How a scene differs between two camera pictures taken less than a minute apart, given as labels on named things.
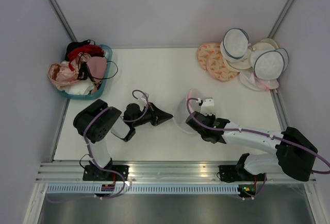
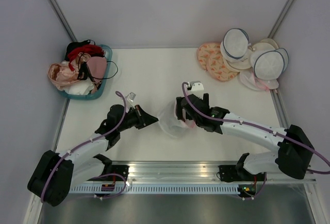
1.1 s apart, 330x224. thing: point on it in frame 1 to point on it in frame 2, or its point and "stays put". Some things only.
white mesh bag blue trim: (234, 46) stays put
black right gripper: (213, 117) to (179, 108)
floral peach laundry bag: (205, 50) stays put
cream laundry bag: (265, 45) stays put
